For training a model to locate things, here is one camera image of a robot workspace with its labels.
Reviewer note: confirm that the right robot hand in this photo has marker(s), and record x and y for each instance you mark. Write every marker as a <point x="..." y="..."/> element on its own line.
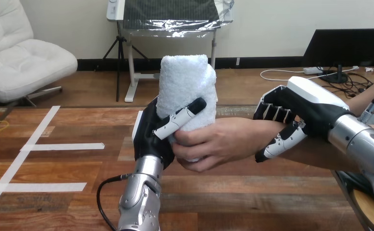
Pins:
<point x="314" y="108"/>

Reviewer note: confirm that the person's hand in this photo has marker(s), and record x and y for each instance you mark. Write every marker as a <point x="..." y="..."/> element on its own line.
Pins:
<point x="225" y="143"/>

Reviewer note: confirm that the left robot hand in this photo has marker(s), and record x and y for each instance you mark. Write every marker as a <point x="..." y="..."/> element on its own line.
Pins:
<point x="148" y="137"/>

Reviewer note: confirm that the white towel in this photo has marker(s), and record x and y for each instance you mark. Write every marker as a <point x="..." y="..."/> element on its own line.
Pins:
<point x="183" y="86"/>

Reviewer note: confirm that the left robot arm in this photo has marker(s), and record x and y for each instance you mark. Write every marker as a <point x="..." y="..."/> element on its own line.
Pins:
<point x="142" y="194"/>

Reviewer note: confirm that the person's forearm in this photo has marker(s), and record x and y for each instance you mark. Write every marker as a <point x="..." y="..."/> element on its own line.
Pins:
<point x="320" y="156"/>

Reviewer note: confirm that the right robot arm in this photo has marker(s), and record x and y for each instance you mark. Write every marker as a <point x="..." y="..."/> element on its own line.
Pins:
<point x="365" y="146"/>

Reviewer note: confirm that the white power strip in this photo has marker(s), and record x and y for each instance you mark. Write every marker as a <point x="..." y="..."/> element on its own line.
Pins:
<point x="312" y="70"/>

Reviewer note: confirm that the dark screen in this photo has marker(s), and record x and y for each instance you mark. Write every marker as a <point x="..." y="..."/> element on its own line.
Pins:
<point x="343" y="47"/>

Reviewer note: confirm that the black tripod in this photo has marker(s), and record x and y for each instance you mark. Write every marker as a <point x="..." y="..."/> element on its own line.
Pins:
<point x="120" y="63"/>

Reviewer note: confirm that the wooden seat with black rim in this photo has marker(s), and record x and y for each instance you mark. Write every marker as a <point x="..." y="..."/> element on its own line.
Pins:
<point x="367" y="207"/>

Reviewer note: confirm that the foil sheet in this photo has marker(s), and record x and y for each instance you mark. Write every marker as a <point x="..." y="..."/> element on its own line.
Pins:
<point x="174" y="27"/>

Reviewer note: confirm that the white cushioned chair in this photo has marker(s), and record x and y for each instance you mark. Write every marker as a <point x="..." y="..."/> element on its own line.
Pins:
<point x="17" y="60"/>

